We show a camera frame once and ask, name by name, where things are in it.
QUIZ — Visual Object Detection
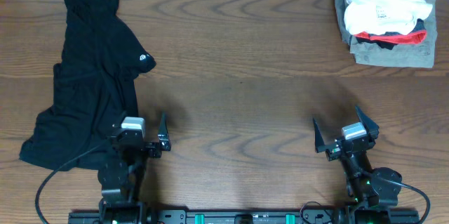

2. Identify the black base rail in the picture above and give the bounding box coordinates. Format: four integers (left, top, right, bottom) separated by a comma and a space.
68, 208, 420, 224

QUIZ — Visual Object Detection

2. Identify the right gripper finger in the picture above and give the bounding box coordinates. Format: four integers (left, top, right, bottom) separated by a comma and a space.
355, 106, 380, 139
313, 119, 327, 153

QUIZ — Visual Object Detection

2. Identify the white t-shirt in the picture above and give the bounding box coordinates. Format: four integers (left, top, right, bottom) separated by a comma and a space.
344, 0, 433, 35

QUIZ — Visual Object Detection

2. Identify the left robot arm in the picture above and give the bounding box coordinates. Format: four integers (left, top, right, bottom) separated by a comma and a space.
98, 113, 171, 223

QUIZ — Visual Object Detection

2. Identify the folded olive grey garment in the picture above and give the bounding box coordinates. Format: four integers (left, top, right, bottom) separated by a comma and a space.
335, 0, 438, 68

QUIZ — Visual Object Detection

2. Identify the black garment with red trim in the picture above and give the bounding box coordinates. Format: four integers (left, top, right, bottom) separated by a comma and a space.
355, 19, 427, 50

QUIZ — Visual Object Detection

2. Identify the black t-shirt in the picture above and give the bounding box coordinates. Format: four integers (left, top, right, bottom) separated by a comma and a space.
19, 0, 156, 171

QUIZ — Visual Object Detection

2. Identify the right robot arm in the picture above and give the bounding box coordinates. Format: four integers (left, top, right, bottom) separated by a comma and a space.
313, 107, 402, 223

